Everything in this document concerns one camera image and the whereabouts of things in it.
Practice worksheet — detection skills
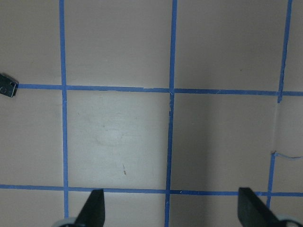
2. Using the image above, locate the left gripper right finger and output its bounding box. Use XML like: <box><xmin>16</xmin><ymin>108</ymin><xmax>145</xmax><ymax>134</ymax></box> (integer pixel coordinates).
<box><xmin>238</xmin><ymin>187</ymin><xmax>280</xmax><ymax>227</ymax></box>

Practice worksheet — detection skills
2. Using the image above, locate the black flat bracket plate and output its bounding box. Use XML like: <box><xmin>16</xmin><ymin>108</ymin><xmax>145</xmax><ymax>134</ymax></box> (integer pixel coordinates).
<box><xmin>0</xmin><ymin>73</ymin><xmax>19</xmax><ymax>97</ymax></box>

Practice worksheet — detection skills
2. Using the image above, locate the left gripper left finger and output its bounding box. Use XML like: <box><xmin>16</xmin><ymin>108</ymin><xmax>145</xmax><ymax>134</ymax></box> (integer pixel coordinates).
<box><xmin>73</xmin><ymin>189</ymin><xmax>105</xmax><ymax>227</ymax></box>

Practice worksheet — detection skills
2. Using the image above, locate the loose blue tape thread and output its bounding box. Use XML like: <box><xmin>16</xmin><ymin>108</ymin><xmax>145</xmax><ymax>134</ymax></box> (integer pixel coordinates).
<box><xmin>272</xmin><ymin>151</ymin><xmax>303</xmax><ymax>160</ymax></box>

